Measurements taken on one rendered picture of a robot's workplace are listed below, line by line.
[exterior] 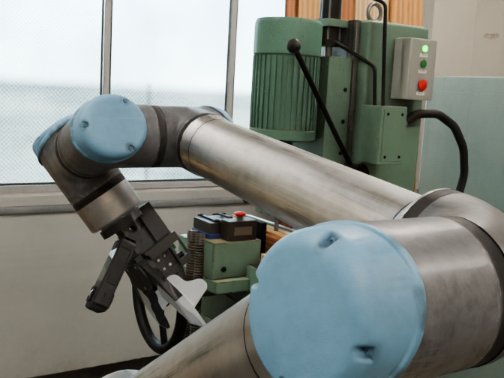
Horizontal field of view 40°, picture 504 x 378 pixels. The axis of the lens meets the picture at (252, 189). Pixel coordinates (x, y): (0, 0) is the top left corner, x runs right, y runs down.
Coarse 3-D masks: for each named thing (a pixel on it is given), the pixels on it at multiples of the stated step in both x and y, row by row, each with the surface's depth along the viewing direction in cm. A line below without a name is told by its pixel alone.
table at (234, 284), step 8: (184, 240) 195; (256, 264) 169; (184, 272) 175; (248, 272) 167; (208, 280) 164; (216, 280) 163; (224, 280) 164; (232, 280) 164; (240, 280) 165; (248, 280) 166; (256, 280) 164; (208, 288) 165; (216, 288) 162; (224, 288) 163; (232, 288) 164; (240, 288) 165; (248, 288) 167
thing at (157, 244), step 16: (144, 208) 107; (128, 224) 106; (144, 224) 107; (160, 224) 108; (128, 240) 105; (144, 240) 106; (160, 240) 106; (144, 256) 105; (160, 256) 106; (176, 256) 106; (192, 256) 107; (128, 272) 108; (144, 272) 103; (144, 288) 107
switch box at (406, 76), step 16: (400, 48) 182; (416, 48) 180; (432, 48) 184; (400, 64) 182; (416, 64) 181; (432, 64) 184; (400, 80) 183; (416, 80) 182; (432, 80) 185; (400, 96) 183; (416, 96) 183
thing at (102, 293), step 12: (120, 240) 104; (120, 252) 103; (132, 252) 104; (108, 264) 103; (120, 264) 103; (108, 276) 102; (120, 276) 102; (96, 288) 102; (108, 288) 101; (96, 300) 100; (108, 300) 101; (96, 312) 103
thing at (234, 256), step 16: (208, 240) 165; (224, 240) 166; (256, 240) 169; (208, 256) 164; (224, 256) 164; (240, 256) 167; (256, 256) 169; (208, 272) 164; (224, 272) 165; (240, 272) 167
